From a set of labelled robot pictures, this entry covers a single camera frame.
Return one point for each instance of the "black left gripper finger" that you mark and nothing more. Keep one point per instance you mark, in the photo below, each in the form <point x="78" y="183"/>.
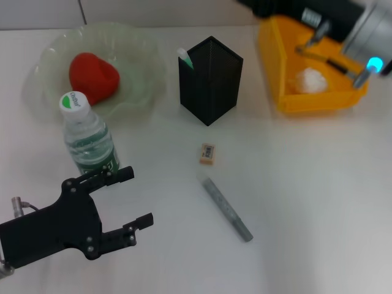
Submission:
<point x="125" y="235"/>
<point x="110" y="177"/>

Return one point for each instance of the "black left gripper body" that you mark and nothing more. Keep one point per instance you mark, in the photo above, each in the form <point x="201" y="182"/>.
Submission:
<point x="55" y="228"/>

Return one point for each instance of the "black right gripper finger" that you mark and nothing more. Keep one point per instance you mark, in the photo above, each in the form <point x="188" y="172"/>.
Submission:
<point x="252" y="4"/>

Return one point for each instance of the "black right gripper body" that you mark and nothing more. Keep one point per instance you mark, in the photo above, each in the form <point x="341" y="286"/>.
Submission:
<point x="330" y="15"/>

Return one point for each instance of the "clear water bottle green label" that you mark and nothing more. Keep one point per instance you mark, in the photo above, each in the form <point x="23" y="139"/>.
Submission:
<point x="88" y="141"/>

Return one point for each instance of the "white paper ball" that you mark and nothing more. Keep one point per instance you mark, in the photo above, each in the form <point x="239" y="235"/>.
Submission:
<point x="307" y="81"/>

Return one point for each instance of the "red heart-shaped object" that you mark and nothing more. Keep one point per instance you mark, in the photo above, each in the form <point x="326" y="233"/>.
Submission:
<point x="92" y="76"/>

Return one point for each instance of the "black mesh pen holder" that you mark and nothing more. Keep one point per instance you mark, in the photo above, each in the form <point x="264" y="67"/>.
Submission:
<point x="211" y="85"/>

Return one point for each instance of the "grey marker pen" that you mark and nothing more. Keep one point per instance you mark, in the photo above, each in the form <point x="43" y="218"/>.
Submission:
<point x="223" y="205"/>

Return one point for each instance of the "pale green glass fruit plate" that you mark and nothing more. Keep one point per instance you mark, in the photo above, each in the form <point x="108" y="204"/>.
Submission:
<point x="131" y="61"/>

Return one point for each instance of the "yellow plastic storage bin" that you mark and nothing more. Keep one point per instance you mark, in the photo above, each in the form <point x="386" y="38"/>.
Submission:
<point x="306" y="102"/>

